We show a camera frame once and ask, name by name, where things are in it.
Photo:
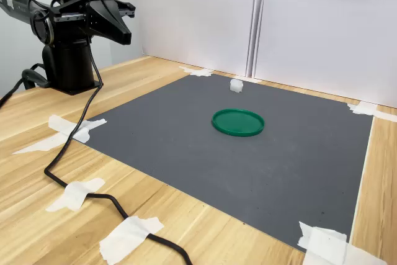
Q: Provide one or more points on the small white plastic terminal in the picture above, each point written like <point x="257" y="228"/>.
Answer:
<point x="236" y="86"/>

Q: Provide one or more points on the round green lid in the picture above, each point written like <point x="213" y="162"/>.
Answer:
<point x="238" y="122"/>

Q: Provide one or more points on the white tape piece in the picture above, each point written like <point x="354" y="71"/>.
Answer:
<point x="252" y="79"/>
<point x="127" y="237"/>
<point x="325" y="243"/>
<point x="198" y="71"/>
<point x="62" y="123"/>
<point x="366" y="109"/>
<point x="74" y="193"/>
<point x="43" y="145"/>

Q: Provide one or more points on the dark grey mat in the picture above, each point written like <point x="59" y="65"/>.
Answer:
<point x="217" y="165"/>

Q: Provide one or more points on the long thin white strip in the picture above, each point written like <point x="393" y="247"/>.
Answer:
<point x="361" y="181"/>

